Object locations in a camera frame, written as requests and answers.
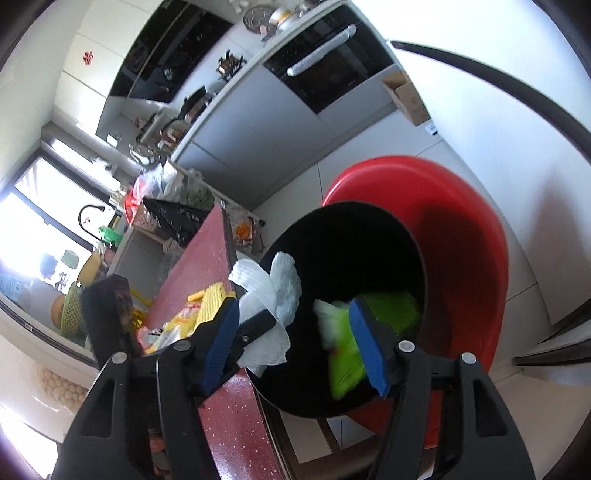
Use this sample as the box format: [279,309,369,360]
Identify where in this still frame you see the yellow snack bag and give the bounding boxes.
[145,282,236,354]

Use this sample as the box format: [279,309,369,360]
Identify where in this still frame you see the green woven basket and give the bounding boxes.
[60,282,83,338]

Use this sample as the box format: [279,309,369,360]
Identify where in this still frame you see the grey lower cabinets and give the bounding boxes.
[174,66,396,209]

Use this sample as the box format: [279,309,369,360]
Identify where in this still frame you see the black trash bin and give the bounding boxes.
[250,202,427,418]

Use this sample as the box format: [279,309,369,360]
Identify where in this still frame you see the round silver steamer rack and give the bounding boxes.
[242,4,276,35]

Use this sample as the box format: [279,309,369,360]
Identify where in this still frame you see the red plastic bag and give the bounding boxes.
[122,176,152,224]

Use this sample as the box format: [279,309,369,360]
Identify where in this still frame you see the clear plastic bag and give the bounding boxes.
[132,162,184,202]

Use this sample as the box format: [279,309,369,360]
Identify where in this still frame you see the green snack wrapper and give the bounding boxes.
[314,293,421,399]

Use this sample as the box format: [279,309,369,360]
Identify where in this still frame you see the black sink faucet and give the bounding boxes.
[78,205,114,242]

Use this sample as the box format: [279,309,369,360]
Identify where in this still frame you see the white paper towel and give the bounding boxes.
[229,252,301,377]

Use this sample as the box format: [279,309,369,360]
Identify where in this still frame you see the black range hood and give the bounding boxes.
[109,1,231,103]

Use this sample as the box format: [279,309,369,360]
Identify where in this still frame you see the black built-in oven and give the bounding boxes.
[264,5,394,113]

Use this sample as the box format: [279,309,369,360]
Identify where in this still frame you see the black plastic bag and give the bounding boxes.
[142,198,211,248]

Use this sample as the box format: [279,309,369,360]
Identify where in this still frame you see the cardboard box on floor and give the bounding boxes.
[382,70,431,126]

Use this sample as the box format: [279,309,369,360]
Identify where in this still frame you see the white upper cabinets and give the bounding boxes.
[0,0,167,153]

